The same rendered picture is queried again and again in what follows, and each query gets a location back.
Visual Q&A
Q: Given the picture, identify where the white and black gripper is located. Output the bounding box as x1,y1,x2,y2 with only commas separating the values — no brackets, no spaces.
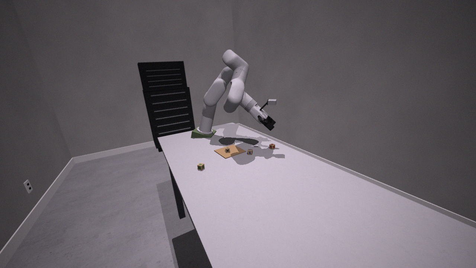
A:
248,102,276,131

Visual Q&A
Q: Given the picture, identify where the tan flat square mat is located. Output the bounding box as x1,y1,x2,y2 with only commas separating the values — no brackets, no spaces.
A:
214,144,246,159

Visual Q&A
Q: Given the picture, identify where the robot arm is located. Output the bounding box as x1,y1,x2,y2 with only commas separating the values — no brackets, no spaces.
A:
197,50,256,134

